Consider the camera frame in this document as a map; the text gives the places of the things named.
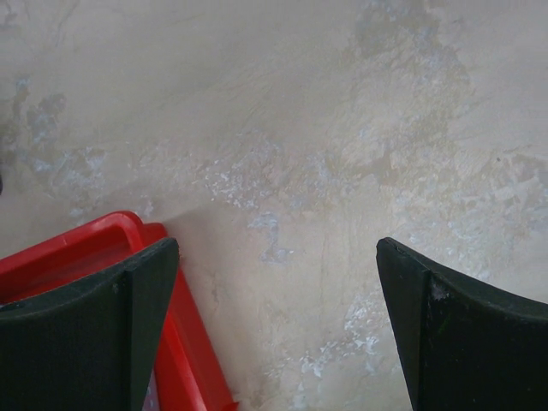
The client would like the red plastic tray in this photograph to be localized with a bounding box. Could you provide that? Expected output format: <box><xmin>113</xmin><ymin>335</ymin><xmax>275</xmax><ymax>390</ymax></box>
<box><xmin>1</xmin><ymin>211</ymin><xmax>238</xmax><ymax>411</ymax></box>

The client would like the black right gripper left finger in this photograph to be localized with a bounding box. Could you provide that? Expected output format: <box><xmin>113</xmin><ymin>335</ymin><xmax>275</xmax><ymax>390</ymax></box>
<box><xmin>1</xmin><ymin>238</ymin><xmax>179</xmax><ymax>410</ymax></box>

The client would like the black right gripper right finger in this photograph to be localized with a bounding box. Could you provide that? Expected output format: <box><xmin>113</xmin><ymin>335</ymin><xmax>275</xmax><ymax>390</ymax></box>
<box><xmin>376</xmin><ymin>237</ymin><xmax>547</xmax><ymax>410</ymax></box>

